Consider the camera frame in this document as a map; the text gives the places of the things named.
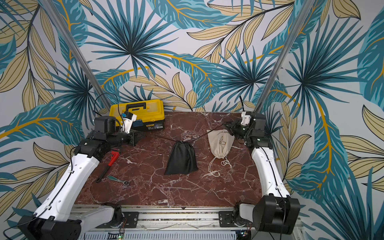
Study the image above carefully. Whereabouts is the aluminium front rail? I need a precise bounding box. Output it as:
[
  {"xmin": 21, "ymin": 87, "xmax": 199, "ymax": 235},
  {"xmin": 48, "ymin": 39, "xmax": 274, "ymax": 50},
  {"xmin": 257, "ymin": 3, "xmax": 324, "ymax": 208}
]
[{"xmin": 44, "ymin": 205, "xmax": 307, "ymax": 240}]

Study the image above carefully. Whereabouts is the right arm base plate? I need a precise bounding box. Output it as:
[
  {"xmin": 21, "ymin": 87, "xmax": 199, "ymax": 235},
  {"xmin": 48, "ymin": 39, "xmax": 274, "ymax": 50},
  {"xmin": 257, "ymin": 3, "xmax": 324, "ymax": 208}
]
[{"xmin": 219, "ymin": 211, "xmax": 250, "ymax": 228}]

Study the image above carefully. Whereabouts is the black drawstring bag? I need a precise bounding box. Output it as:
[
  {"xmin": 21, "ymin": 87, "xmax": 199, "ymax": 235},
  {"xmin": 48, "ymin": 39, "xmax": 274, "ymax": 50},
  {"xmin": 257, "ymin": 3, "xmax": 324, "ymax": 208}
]
[{"xmin": 149, "ymin": 122, "xmax": 226, "ymax": 176}]

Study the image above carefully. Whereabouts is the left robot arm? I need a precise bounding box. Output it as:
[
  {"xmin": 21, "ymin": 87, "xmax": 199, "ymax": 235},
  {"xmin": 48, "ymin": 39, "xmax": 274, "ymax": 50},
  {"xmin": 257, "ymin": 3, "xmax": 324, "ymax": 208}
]
[{"xmin": 17, "ymin": 112, "xmax": 137, "ymax": 240}]

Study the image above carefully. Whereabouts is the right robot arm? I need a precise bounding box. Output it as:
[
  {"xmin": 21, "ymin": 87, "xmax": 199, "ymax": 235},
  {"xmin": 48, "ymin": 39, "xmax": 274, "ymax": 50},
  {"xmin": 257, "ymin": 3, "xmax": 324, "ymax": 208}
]
[{"xmin": 225, "ymin": 112, "xmax": 301, "ymax": 235}]

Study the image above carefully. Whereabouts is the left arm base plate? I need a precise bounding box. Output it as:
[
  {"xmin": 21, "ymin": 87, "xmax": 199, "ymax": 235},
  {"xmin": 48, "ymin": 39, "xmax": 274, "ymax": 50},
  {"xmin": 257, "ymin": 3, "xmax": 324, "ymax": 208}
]
[{"xmin": 111, "ymin": 212, "xmax": 139, "ymax": 229}]

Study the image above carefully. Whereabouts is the beige drawstring bag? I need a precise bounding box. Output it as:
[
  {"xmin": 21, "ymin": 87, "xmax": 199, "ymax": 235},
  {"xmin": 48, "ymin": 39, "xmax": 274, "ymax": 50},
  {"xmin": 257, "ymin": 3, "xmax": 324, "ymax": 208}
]
[{"xmin": 205, "ymin": 130, "xmax": 235, "ymax": 178}]

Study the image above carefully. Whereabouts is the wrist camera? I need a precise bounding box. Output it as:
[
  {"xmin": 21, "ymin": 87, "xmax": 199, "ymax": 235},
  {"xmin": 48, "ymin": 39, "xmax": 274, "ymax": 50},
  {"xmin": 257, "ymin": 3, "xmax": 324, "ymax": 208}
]
[
  {"xmin": 241, "ymin": 111, "xmax": 252, "ymax": 127},
  {"xmin": 122, "ymin": 112, "xmax": 137, "ymax": 134}
]

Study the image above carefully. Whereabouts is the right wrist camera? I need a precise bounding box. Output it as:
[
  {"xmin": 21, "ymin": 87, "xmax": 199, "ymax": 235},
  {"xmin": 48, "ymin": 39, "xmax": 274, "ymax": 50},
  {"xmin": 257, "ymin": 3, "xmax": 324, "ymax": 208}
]
[{"xmin": 241, "ymin": 111, "xmax": 252, "ymax": 127}]

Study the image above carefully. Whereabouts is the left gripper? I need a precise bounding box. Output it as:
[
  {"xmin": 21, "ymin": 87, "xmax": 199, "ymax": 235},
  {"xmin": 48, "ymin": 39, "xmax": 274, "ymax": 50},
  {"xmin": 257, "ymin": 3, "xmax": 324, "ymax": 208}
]
[{"xmin": 107, "ymin": 128, "xmax": 146, "ymax": 149}]

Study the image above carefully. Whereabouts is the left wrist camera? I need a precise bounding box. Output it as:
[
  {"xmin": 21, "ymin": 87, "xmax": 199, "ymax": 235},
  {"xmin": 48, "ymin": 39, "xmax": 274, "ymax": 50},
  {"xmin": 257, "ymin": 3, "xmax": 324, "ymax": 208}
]
[{"xmin": 122, "ymin": 112, "xmax": 137, "ymax": 134}]

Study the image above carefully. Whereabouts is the yellow black toolbox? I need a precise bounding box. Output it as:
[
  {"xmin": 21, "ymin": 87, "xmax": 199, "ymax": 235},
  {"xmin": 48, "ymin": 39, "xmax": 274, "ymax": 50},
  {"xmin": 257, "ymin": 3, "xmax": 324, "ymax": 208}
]
[{"xmin": 109, "ymin": 99, "xmax": 165, "ymax": 132}]

